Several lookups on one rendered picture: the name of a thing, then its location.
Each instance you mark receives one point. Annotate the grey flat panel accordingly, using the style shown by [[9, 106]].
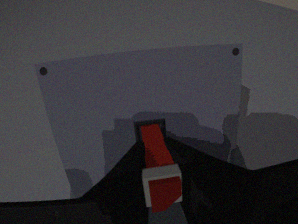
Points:
[[97, 104]]

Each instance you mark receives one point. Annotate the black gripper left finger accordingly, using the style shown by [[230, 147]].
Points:
[[118, 198]]

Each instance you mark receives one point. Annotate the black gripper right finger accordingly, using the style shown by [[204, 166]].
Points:
[[217, 192]]

